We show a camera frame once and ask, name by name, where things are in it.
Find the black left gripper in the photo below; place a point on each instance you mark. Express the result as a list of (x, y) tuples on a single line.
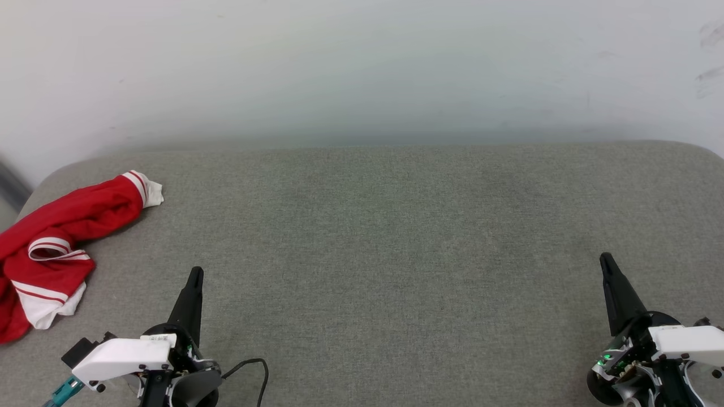
[(186, 384)]

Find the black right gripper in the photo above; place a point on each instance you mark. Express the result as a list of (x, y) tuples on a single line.
[(633, 373)]

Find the red and white shirt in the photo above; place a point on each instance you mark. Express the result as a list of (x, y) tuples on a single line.
[(68, 215)]

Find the grey fabric sofa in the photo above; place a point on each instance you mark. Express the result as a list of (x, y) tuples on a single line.
[(396, 254)]

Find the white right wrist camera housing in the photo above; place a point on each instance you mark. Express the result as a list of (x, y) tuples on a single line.
[(690, 343)]

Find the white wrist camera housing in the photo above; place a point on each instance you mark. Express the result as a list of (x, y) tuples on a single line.
[(690, 343), (121, 356)]

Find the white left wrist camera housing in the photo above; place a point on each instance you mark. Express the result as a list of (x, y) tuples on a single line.
[(121, 356)]

